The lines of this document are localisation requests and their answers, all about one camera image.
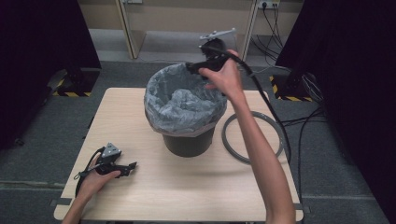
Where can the black plastic trash bin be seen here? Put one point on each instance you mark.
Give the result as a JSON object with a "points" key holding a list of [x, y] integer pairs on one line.
{"points": [[188, 144]]}

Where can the white wall socket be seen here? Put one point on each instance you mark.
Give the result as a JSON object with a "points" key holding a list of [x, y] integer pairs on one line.
{"points": [[268, 3]]}

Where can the grey tape strip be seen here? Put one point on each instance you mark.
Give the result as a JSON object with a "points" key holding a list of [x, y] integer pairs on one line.
{"points": [[302, 207], [59, 202]]}

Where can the person's right hand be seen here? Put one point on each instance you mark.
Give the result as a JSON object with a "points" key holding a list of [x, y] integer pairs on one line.
{"points": [[225, 79]]}

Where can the beige desk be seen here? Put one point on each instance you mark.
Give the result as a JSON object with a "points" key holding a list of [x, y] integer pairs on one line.
{"points": [[171, 15]]}

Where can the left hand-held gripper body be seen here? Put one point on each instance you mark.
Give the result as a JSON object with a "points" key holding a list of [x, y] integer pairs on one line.
{"points": [[109, 154]]}

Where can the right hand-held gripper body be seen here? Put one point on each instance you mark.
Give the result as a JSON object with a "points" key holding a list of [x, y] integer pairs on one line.
{"points": [[214, 51]]}

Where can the stand base with hazard tape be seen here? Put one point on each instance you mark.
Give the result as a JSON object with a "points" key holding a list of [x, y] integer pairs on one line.
{"points": [[288, 90], [77, 84]]}

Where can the person's left hand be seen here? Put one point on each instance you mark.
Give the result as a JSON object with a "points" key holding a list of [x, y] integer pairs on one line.
{"points": [[93, 185]]}

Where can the black curtain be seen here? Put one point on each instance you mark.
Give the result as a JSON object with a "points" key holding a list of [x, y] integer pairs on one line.
{"points": [[40, 56], [358, 77]]}

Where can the grey plastic trash bag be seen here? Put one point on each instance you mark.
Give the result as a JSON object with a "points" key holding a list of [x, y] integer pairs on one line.
{"points": [[183, 102]]}

